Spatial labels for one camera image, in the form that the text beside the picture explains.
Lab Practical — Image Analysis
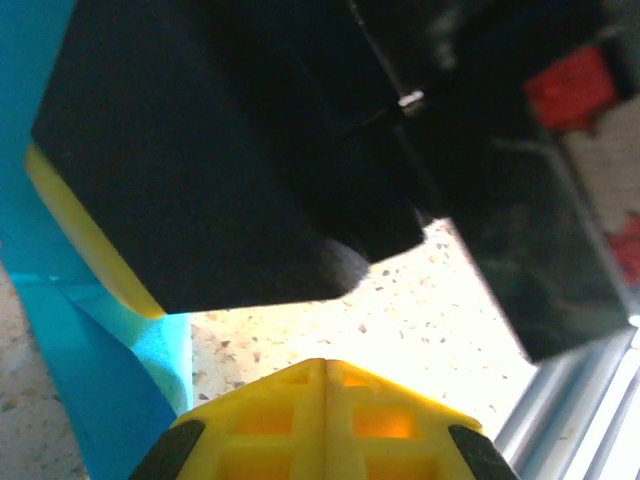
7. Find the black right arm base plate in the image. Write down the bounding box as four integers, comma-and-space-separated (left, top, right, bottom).
424, 127, 632, 364

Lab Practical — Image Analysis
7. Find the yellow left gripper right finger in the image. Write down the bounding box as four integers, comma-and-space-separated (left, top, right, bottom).
325, 358, 522, 480

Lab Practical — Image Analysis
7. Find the blue cloth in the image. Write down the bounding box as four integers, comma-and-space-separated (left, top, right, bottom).
0, 0, 195, 480

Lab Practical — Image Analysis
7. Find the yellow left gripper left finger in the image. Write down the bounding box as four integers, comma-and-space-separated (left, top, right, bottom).
128, 357, 329, 480

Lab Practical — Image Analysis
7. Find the aluminium mounting rail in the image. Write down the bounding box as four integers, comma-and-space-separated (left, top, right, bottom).
492, 314, 640, 480

